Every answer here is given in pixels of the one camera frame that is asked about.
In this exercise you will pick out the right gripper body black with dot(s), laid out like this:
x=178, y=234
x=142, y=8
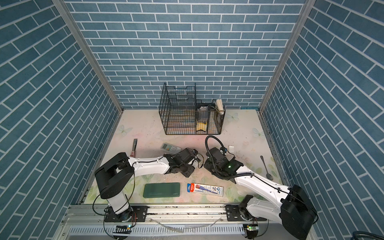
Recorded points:
x=208, y=166

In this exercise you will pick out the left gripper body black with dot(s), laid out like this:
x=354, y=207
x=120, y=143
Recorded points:
x=186, y=170

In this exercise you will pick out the grey remote with teal buttons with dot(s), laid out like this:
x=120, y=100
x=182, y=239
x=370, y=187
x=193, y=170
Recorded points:
x=170, y=149

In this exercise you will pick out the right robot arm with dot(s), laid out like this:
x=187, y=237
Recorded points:
x=289, y=206

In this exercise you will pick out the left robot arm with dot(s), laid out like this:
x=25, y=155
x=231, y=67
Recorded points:
x=113, y=176

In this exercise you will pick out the toothpaste box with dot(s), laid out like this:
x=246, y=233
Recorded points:
x=205, y=189

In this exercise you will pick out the dark green rectangular case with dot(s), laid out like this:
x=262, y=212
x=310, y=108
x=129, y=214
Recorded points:
x=162, y=190

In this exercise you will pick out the yellow item in basket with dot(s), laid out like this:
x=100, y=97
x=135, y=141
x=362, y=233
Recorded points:
x=201, y=126

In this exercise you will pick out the metal spoon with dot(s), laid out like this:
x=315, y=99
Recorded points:
x=268, y=175

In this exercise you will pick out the white block in basket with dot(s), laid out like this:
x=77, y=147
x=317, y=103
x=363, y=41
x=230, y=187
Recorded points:
x=220, y=106

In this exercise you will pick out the black wire mesh basket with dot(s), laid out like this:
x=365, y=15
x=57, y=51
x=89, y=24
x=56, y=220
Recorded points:
x=180, y=110

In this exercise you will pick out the pink handled scraper tool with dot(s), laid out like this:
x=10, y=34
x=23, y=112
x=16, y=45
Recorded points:
x=133, y=151

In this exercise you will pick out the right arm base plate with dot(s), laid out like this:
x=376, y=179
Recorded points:
x=235, y=213

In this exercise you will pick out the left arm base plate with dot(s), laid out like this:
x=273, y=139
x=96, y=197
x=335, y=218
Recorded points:
x=133, y=214

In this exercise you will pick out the aluminium front rail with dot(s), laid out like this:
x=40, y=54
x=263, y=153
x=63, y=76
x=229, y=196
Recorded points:
x=175, y=213

